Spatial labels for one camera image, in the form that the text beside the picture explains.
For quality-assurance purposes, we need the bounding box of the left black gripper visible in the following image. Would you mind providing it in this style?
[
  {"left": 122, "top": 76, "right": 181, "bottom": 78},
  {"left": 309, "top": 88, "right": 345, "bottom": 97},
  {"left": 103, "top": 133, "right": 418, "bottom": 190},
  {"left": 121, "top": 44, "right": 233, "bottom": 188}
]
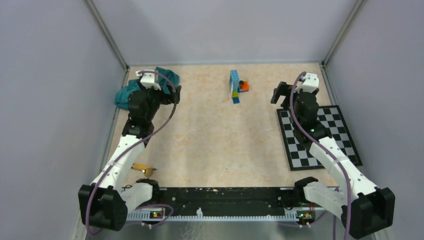
[{"left": 137, "top": 78, "right": 181, "bottom": 121}]

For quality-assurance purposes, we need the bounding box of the teal cloth napkin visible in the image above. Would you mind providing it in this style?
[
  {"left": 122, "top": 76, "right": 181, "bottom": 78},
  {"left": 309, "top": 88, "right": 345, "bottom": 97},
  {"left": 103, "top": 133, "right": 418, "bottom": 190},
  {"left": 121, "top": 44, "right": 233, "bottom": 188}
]
[{"left": 114, "top": 67, "right": 180, "bottom": 110}]

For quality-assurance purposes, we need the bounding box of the colourful toy block house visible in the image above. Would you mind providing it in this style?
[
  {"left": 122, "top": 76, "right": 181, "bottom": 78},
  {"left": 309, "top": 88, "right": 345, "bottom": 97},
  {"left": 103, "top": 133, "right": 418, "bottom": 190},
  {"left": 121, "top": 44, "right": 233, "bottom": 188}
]
[{"left": 229, "top": 70, "right": 250, "bottom": 104}]

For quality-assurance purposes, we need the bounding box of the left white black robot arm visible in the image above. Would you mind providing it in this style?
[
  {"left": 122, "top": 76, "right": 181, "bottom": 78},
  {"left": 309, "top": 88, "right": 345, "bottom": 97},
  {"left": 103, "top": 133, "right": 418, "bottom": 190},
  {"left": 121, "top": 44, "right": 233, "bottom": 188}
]
[{"left": 78, "top": 84, "right": 182, "bottom": 231}]

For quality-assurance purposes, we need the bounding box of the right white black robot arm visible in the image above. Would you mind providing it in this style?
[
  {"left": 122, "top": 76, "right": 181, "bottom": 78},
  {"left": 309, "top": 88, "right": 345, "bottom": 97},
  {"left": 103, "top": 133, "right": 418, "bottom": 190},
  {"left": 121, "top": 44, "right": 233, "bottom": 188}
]
[{"left": 271, "top": 82, "right": 396, "bottom": 239}]

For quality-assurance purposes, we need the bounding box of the black white checkerboard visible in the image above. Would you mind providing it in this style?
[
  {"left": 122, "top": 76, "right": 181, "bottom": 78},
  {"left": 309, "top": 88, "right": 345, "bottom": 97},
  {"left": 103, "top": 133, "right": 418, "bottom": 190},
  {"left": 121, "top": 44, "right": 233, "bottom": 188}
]
[{"left": 276, "top": 105, "right": 363, "bottom": 172}]

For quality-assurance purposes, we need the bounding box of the gold spoon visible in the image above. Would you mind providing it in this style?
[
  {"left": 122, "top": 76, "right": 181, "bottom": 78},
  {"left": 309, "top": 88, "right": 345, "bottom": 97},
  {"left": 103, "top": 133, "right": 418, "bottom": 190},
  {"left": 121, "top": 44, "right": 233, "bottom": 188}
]
[{"left": 131, "top": 163, "right": 157, "bottom": 178}]

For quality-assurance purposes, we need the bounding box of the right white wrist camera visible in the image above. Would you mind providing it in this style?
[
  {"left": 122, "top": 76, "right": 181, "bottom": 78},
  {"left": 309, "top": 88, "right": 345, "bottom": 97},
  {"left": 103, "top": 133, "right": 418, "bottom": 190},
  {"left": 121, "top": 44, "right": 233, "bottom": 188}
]
[{"left": 295, "top": 72, "right": 320, "bottom": 95}]

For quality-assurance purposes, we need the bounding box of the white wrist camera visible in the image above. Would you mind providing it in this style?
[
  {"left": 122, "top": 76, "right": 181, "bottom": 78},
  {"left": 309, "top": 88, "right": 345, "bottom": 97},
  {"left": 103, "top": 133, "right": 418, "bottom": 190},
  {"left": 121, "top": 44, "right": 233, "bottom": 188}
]
[
  {"left": 295, "top": 72, "right": 320, "bottom": 95},
  {"left": 139, "top": 73, "right": 162, "bottom": 91}
]

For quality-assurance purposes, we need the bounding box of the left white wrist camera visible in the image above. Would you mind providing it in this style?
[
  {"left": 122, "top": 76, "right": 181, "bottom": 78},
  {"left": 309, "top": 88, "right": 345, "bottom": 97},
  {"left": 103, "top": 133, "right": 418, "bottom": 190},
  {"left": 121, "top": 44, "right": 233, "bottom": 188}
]
[{"left": 139, "top": 73, "right": 162, "bottom": 91}]

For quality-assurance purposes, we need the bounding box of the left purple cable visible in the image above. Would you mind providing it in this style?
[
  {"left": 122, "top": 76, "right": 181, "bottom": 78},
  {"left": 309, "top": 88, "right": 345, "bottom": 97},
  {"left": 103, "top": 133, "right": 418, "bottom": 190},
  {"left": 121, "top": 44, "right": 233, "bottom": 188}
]
[{"left": 84, "top": 69, "right": 178, "bottom": 237}]

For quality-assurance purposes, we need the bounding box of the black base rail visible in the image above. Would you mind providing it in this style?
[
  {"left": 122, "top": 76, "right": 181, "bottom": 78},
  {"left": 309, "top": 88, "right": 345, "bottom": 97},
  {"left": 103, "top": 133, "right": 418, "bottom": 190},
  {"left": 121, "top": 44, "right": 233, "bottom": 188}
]
[{"left": 127, "top": 187, "right": 325, "bottom": 228}]

